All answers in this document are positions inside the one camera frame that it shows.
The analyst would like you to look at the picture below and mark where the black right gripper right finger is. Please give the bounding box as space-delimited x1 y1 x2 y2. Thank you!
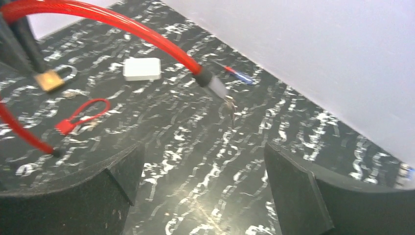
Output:
264 144 415 235

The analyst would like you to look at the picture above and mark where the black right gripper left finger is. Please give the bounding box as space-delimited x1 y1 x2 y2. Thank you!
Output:
0 143 145 235

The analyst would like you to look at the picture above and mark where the red cable tie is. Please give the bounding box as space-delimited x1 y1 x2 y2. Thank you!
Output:
54 98 111 136

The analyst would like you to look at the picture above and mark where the brass padlock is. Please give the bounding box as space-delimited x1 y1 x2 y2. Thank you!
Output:
34 65 78 93

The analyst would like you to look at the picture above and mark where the red tethered cable with key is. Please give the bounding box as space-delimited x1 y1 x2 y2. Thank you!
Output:
0 0 238 158

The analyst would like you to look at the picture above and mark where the small silver padlock key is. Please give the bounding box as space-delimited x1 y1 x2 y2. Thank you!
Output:
62 89 85 99

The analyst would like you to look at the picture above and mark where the white square box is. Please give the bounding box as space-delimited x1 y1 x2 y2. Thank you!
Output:
123 58 161 81

